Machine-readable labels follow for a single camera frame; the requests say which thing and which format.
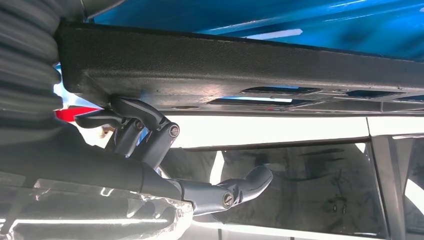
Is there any red barrier belt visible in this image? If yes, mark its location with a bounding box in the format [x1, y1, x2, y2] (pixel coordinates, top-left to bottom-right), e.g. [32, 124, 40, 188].
[55, 105, 102, 123]

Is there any white car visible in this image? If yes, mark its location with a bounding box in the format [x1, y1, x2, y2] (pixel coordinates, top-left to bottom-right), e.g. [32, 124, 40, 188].
[52, 82, 424, 240]

